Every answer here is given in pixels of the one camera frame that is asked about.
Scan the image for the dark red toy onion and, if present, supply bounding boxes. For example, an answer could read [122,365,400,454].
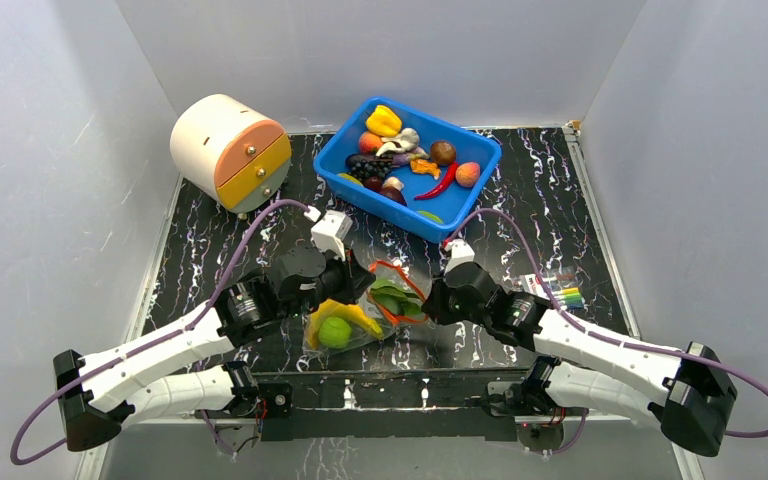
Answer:
[378,186,407,206]

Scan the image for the dark purple toy grapes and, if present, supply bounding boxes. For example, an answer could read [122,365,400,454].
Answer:
[345,153,396,183]

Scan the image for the yellow toy bell pepper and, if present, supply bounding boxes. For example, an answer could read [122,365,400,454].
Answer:
[365,104,403,137]

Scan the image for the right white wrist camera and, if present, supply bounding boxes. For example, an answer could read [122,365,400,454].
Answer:
[444,238,475,274]

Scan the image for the green toy leaf vegetable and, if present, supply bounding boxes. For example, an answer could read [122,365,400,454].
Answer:
[369,279,423,319]

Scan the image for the red toy chili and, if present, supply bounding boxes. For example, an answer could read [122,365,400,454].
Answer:
[414,163,459,201]

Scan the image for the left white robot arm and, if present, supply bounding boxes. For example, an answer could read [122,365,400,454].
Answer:
[53,247,375,452]

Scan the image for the dark green toy avocado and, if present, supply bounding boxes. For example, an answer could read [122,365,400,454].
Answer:
[374,293,404,316]

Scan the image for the toy peach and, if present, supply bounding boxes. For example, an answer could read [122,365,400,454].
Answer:
[455,162,481,189]
[358,131,383,154]

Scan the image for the green toy lime slice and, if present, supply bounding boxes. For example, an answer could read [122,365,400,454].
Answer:
[418,210,443,224]

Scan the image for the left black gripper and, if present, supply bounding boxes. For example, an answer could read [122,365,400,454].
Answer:
[283,241,376,322]

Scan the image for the brown toy kiwi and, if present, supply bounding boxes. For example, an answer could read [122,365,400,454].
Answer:
[429,140,457,166]

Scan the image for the round cream drawer cabinet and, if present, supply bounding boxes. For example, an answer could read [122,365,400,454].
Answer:
[169,94,292,214]

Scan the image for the dark red toy plum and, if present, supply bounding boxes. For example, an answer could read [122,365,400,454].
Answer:
[363,176,383,192]

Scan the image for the clear orange zip bag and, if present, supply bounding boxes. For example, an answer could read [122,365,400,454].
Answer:
[303,260,427,358]

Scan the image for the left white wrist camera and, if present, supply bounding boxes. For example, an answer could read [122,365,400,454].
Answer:
[311,210,353,261]

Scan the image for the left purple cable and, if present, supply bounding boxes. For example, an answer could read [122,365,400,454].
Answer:
[10,199,322,466]

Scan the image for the light green toy fruit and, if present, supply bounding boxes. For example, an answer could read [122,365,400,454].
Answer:
[317,316,352,349]

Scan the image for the yellow green toy mango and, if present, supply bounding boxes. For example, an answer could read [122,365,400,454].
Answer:
[338,173,364,187]

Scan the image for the toy peach right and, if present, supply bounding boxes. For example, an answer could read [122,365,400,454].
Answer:
[455,162,481,189]

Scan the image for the toy mushroom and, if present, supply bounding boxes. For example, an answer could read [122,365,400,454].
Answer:
[382,176,404,191]

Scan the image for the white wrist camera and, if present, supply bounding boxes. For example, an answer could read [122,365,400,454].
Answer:
[311,210,353,261]
[444,238,475,274]

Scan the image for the toy peach left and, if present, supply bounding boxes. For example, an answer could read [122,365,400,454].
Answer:
[358,131,383,154]

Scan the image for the orange toy food piece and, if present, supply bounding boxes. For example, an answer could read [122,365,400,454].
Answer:
[409,159,441,180]

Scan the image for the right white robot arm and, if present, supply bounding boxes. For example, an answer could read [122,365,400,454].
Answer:
[422,262,737,457]

